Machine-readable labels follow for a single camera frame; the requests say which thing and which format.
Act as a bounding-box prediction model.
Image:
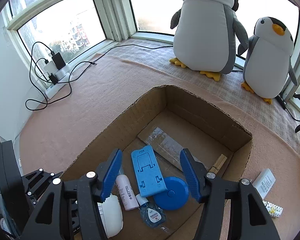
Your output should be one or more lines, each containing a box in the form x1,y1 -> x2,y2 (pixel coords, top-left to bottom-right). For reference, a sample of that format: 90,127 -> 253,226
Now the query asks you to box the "white power strip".
44,61 -> 70,100

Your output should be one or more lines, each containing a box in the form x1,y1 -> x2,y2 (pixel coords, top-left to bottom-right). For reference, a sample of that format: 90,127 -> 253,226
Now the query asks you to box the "large grey penguin plush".
170,0 -> 248,81

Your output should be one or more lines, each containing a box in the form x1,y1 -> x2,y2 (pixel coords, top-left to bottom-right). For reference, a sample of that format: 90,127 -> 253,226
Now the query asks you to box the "white patterned lighter case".
263,200 -> 283,218

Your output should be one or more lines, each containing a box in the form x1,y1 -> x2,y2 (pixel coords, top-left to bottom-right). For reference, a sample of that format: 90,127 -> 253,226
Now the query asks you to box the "brown cardboard box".
61,85 -> 252,239

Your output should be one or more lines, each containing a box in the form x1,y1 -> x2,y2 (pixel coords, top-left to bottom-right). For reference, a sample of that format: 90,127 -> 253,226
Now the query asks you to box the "blue phone stand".
131,145 -> 167,197

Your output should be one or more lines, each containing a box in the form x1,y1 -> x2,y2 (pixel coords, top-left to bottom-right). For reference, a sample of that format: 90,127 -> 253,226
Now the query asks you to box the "pink lotion bottle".
115,167 -> 139,211

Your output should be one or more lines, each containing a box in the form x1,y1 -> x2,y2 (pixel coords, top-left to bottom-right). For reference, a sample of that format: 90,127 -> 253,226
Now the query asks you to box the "white charger block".
253,168 -> 276,199

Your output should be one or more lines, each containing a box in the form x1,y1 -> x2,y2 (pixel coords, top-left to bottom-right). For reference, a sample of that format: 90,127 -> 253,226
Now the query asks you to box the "clear blue liquid bottle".
136,194 -> 166,228

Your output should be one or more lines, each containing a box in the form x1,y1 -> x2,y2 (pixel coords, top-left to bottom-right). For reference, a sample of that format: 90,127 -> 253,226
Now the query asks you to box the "wooden clothespin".
209,154 -> 227,174

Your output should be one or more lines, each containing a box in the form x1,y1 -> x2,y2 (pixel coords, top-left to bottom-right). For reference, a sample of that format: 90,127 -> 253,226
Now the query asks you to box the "small grey penguin plush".
238,17 -> 298,104

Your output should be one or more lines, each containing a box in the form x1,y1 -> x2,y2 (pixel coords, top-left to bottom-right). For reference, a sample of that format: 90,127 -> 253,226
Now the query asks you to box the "black power adapter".
51,52 -> 66,70

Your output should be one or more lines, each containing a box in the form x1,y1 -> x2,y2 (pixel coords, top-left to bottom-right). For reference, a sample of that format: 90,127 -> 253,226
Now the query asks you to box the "white round device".
98,194 -> 123,238

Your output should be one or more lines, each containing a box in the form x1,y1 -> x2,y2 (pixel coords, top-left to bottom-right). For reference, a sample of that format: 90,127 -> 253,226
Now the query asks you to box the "black cable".
25,41 -> 175,112

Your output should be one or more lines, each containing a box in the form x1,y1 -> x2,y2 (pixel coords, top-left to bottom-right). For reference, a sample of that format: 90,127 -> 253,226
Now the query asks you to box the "blue round tape measure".
153,177 -> 190,211

